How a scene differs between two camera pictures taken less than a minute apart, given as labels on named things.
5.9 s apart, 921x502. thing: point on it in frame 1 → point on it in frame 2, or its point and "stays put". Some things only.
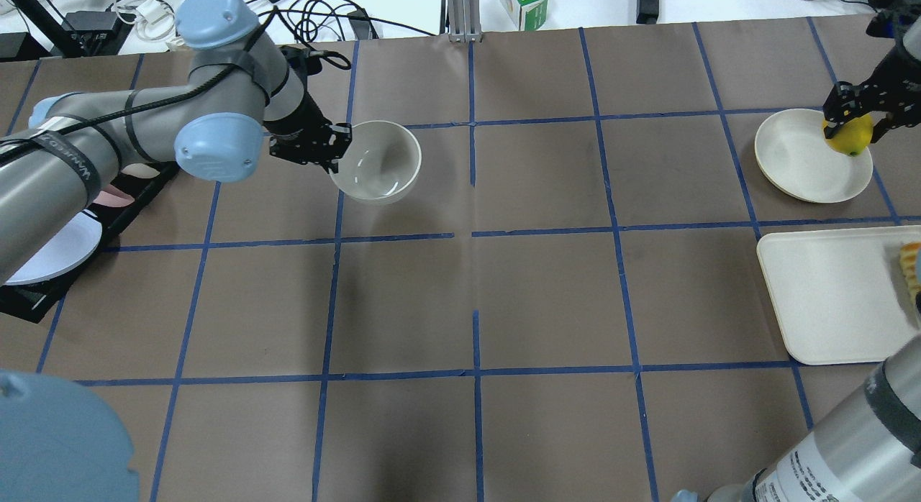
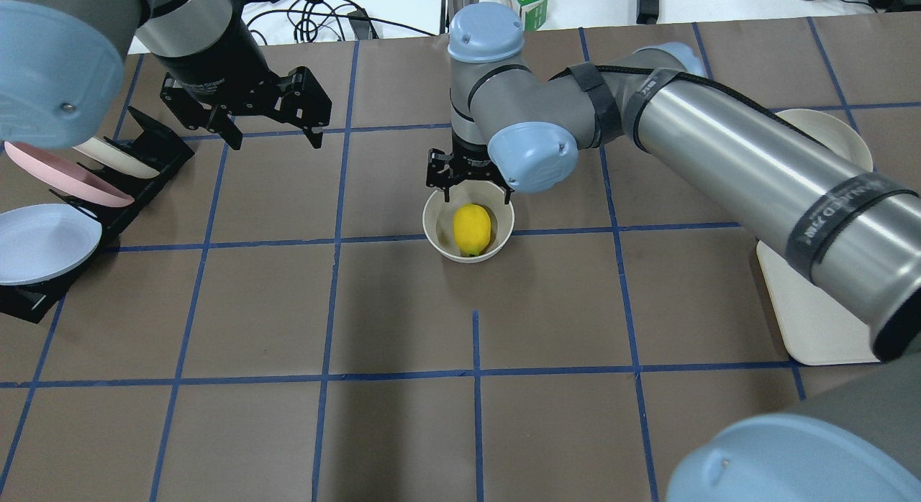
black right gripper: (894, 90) → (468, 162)
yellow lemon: (852, 137) → (472, 228)
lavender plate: (67, 248) stays put
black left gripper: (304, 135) → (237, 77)
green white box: (527, 4) stays put
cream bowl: (380, 161) → (438, 219)
